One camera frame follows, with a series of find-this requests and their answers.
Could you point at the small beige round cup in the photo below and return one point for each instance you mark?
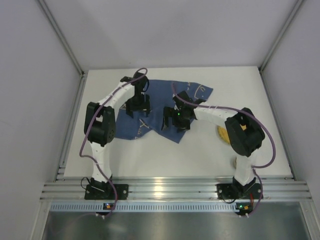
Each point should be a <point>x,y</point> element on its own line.
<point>234,163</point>

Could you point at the aluminium rail base frame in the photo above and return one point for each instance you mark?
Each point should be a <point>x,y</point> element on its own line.
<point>169,189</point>

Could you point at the white perforated cable duct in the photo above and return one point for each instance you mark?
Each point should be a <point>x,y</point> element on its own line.
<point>149,207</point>

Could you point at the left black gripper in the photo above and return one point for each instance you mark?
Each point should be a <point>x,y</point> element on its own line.
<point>137,107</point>

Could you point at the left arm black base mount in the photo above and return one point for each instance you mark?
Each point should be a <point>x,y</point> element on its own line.
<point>96,190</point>

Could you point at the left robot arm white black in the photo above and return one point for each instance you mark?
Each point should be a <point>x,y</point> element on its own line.
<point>100,121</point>

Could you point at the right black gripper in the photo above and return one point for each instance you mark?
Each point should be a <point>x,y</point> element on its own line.
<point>170,115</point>

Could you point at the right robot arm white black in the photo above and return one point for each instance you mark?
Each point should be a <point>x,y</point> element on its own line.
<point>244,133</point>

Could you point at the yellow woven round coaster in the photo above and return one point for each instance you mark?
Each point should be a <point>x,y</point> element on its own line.
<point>223,134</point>

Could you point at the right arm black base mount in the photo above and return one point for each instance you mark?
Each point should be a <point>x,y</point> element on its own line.
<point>235,191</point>

